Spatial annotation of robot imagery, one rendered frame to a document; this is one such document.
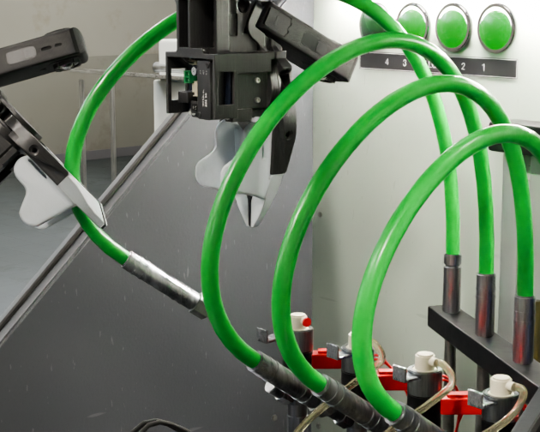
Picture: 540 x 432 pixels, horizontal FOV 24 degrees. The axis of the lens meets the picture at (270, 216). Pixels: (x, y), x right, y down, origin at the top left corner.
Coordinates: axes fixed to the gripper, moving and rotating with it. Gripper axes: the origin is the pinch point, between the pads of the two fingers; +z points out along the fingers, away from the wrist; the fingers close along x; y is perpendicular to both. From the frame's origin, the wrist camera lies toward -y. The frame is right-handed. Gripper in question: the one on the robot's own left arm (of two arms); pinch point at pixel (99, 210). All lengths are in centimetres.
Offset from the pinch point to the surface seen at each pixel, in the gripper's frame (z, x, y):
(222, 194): 7.5, 18.7, -8.0
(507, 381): 32.5, 20.5, -13.4
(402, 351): 32.7, -29.6, -12.9
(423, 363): 28.2, 14.1, -10.4
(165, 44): -141, -815, -100
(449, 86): 13.7, 18.0, -26.6
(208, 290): 12.0, 18.0, -2.2
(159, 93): -120, -833, -72
